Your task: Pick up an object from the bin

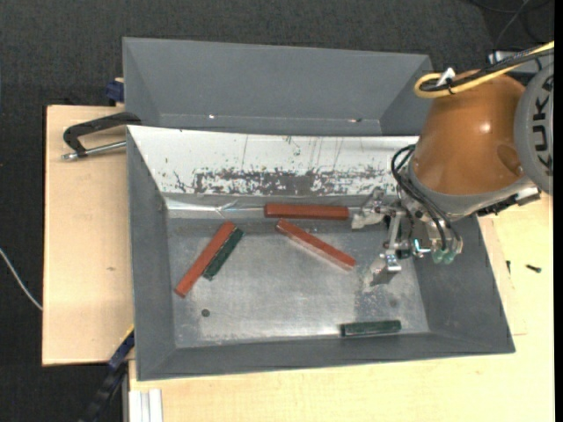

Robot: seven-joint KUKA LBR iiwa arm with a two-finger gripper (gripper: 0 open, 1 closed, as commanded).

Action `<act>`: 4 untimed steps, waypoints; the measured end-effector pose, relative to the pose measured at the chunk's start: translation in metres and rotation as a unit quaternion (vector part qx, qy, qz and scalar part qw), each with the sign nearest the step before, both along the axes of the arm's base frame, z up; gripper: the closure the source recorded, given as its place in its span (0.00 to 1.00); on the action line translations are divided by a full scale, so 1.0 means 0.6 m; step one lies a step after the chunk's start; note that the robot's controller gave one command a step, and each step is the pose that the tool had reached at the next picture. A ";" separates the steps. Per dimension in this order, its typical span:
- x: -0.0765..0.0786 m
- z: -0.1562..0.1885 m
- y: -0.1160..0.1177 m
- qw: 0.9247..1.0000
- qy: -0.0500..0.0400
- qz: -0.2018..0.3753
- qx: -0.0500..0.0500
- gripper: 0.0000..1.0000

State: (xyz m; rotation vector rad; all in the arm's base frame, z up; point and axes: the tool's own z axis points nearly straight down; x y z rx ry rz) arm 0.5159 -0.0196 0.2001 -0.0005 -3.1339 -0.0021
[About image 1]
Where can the grey metal bin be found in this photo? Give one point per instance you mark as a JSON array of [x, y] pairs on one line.
[[281, 297]]

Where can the red-brown flat block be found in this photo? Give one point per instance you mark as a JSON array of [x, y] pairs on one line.
[[306, 211], [204, 259], [316, 244]]

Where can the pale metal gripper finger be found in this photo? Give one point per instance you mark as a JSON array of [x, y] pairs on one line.
[[387, 271], [374, 216]]

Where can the small black screw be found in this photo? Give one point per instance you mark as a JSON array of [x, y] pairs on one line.
[[534, 269]]

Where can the dark green flat block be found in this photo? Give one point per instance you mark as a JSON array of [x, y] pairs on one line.
[[224, 253], [370, 328]]

